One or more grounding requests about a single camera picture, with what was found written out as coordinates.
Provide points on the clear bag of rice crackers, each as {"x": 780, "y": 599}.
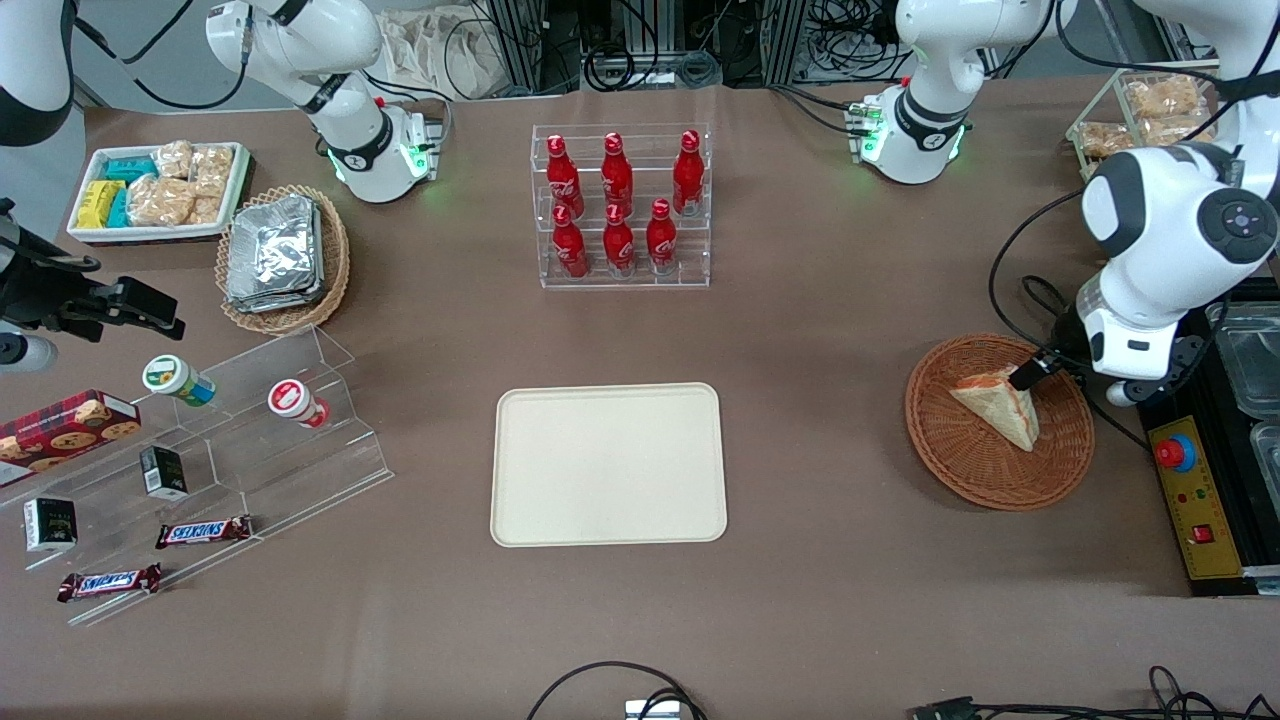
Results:
{"x": 160, "y": 202}
{"x": 211, "y": 172}
{"x": 173, "y": 160}

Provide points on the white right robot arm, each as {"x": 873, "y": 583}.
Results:
{"x": 350, "y": 150}

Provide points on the cream plastic tray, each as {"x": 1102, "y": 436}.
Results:
{"x": 608, "y": 465}

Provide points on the small silver device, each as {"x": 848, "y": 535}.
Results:
{"x": 652, "y": 710}

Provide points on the red cola bottle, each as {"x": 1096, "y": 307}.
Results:
{"x": 617, "y": 175}
{"x": 688, "y": 175}
{"x": 570, "y": 250}
{"x": 560, "y": 178}
{"x": 619, "y": 245}
{"x": 661, "y": 242}

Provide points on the red lid yogurt cup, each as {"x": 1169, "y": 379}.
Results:
{"x": 290, "y": 400}

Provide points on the clear plastic container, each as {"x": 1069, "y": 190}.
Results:
{"x": 1268, "y": 455}
{"x": 1250, "y": 360}

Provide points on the round brown wicker basket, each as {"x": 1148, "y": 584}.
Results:
{"x": 990, "y": 475}

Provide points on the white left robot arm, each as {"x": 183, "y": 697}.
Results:
{"x": 1150, "y": 230}

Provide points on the white rectangular snack tray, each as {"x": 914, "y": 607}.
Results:
{"x": 150, "y": 234}

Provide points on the black machine base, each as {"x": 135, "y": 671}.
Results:
{"x": 1230, "y": 420}

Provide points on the silver foil pack stack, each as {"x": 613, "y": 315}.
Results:
{"x": 275, "y": 250}

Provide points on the small black box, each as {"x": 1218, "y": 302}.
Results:
{"x": 163, "y": 472}
{"x": 50, "y": 525}

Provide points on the triangular sandwich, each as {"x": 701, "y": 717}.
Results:
{"x": 1000, "y": 410}

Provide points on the red cookie box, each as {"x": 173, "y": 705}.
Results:
{"x": 60, "y": 430}

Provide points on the clear acrylic bottle rack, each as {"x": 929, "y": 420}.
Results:
{"x": 640, "y": 282}

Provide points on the green lid yogurt cup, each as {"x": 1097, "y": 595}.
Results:
{"x": 170, "y": 376}

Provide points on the snickers chocolate bar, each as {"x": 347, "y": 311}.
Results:
{"x": 203, "y": 532}
{"x": 108, "y": 582}

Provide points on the beige cloth bag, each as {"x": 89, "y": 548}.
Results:
{"x": 440, "y": 50}

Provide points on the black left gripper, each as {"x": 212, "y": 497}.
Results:
{"x": 1066, "y": 336}

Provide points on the teal snack packet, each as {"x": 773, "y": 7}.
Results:
{"x": 119, "y": 210}
{"x": 130, "y": 169}

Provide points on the clear acrylic stepped shelf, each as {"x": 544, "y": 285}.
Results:
{"x": 290, "y": 470}

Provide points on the yellow snack packet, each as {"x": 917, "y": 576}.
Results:
{"x": 97, "y": 204}

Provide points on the oval tan wicker basket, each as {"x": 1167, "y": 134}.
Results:
{"x": 335, "y": 270}

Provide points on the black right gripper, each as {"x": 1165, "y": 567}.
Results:
{"x": 42, "y": 294}

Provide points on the grey metal cylinder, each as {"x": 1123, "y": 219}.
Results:
{"x": 25, "y": 353}
{"x": 1120, "y": 393}

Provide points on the brown pastry snack bag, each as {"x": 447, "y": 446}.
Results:
{"x": 1162, "y": 96}
{"x": 1170, "y": 130}
{"x": 1105, "y": 140}

